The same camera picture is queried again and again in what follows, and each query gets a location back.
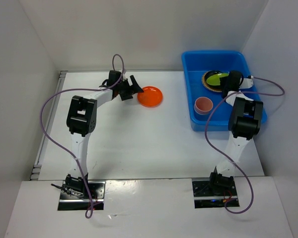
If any orange plastic plate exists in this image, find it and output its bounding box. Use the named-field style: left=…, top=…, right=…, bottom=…
left=137, top=86, right=163, bottom=108

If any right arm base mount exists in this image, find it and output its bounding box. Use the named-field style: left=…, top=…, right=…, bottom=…
left=192, top=178, right=239, bottom=209

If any brown woven bamboo tray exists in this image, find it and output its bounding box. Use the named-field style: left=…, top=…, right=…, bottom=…
left=202, top=76, right=222, bottom=93

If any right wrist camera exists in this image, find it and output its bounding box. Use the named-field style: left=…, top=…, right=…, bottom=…
left=239, top=75, right=254, bottom=89

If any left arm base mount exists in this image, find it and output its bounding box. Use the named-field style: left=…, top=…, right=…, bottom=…
left=51, top=181, right=106, bottom=211

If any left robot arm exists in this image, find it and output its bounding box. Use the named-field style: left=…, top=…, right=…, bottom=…
left=64, top=70, right=144, bottom=198

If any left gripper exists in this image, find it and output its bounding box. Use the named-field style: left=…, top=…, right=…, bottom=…
left=116, top=75, right=144, bottom=101

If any green plastic plate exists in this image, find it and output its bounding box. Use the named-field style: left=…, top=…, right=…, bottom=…
left=206, top=73, right=229, bottom=87

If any pink plastic cup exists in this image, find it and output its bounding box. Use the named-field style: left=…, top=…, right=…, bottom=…
left=194, top=97, right=213, bottom=115

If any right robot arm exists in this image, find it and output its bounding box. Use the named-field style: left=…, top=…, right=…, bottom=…
left=208, top=70, right=263, bottom=195

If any black plastic plate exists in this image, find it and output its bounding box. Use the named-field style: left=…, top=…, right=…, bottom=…
left=203, top=70, right=222, bottom=89

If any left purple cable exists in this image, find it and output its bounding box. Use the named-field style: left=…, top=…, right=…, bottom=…
left=39, top=54, right=127, bottom=219

